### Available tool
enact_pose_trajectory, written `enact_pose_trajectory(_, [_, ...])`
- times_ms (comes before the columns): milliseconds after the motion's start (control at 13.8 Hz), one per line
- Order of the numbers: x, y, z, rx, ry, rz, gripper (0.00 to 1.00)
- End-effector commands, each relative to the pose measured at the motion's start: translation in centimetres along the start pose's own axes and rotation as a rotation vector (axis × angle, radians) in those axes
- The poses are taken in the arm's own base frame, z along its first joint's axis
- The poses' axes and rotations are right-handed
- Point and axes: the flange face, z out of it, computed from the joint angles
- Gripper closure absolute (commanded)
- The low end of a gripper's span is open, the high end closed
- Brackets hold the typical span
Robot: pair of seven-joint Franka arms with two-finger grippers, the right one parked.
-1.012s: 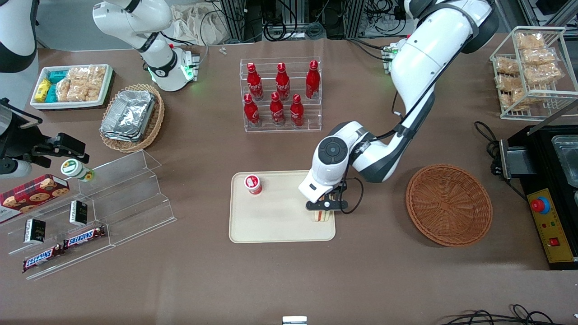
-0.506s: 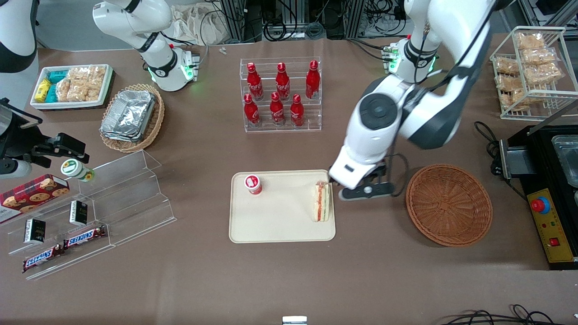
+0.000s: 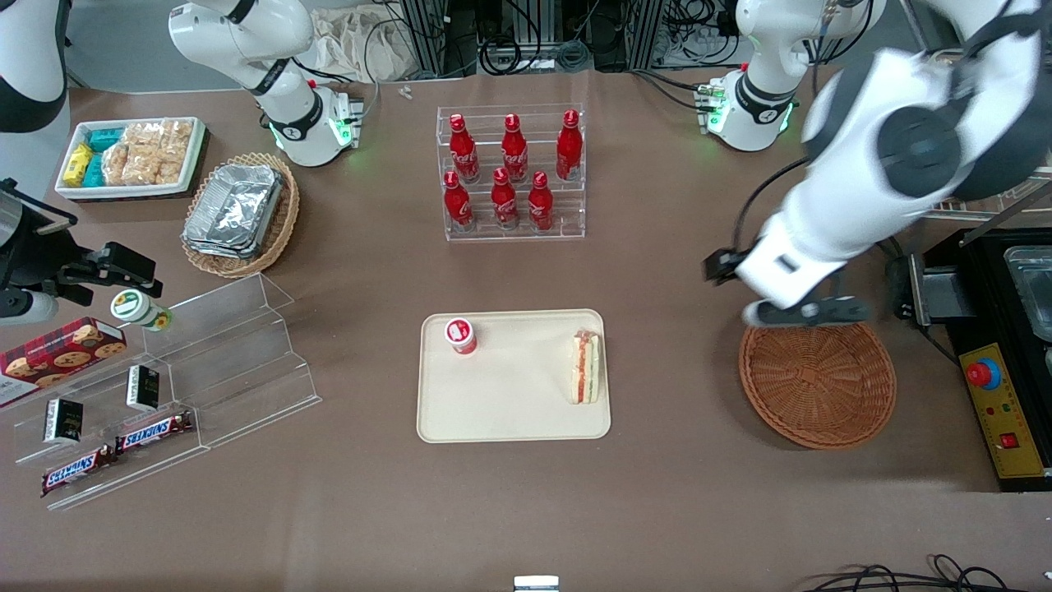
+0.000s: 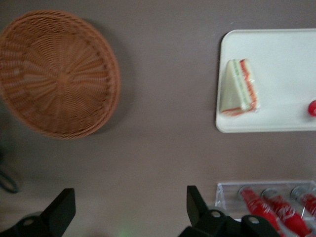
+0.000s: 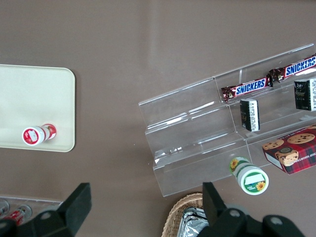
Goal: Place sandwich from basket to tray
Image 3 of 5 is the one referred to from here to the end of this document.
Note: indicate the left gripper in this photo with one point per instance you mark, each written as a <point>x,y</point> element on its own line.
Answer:
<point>720,265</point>

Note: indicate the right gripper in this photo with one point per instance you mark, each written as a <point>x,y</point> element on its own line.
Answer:
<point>33,257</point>

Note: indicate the triangle sandwich with tomato filling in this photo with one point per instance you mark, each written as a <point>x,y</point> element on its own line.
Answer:
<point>585,370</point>

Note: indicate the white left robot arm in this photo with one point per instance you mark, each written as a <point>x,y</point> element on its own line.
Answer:
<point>863,123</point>

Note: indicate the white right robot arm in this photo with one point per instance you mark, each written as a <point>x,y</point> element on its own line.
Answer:
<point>246,33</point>

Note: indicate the round brown wicker basket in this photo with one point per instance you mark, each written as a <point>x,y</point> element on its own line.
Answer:
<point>822,386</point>

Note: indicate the aluminium foil tray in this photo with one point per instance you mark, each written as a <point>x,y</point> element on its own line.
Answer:
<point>234,205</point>
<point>218,249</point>

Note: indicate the oval brown wicker basket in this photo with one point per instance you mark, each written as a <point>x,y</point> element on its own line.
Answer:
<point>279,230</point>

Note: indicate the cream plastic tray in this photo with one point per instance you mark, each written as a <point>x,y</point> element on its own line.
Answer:
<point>509,386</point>

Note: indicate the small bottle with green lid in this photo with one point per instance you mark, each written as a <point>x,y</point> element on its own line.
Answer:
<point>131,306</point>

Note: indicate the red plaid cookie box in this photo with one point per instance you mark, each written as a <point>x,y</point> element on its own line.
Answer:
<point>57,353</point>

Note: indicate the white plastic bin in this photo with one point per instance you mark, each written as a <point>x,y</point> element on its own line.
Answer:
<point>131,193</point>

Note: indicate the teal snack packet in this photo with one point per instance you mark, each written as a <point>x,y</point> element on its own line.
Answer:
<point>105,140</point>
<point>94,171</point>

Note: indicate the clear packet of rice crackers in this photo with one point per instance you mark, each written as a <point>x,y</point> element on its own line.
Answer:
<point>174,166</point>
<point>144,136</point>
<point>119,164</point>
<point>177,136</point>

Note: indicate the yellow snack packet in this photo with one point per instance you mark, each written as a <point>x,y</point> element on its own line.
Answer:
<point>78,164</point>

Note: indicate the small black box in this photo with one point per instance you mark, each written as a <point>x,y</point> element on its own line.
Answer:
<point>143,388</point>
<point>63,421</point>

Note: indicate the Snickers chocolate bar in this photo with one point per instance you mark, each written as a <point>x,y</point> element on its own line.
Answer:
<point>78,471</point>
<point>154,432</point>

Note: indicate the clear acrylic step shelf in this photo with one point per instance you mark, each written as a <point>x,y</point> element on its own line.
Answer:
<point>246,362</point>

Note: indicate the black machine with yellow panel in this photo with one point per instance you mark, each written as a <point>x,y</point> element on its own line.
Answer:
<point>1007,411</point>

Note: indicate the clear acrylic bottle rack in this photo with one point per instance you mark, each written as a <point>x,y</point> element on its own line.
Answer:
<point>575,205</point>

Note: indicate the red cola bottle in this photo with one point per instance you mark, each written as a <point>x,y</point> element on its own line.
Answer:
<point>569,152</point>
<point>505,204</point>
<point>514,156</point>
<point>464,156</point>
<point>458,205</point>
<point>540,205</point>

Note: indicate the red cup with white lid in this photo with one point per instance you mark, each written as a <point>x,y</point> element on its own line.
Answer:
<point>462,339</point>

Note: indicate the white cloth bag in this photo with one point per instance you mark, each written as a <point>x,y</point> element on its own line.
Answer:
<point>353,45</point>

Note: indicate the white rectangular object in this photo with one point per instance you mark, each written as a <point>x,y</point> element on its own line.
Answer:
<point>536,585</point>

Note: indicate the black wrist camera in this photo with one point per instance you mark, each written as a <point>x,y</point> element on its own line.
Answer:
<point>722,267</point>

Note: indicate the aluminium frame post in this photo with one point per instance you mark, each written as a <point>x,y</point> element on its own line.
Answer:
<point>423,37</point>
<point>647,33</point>

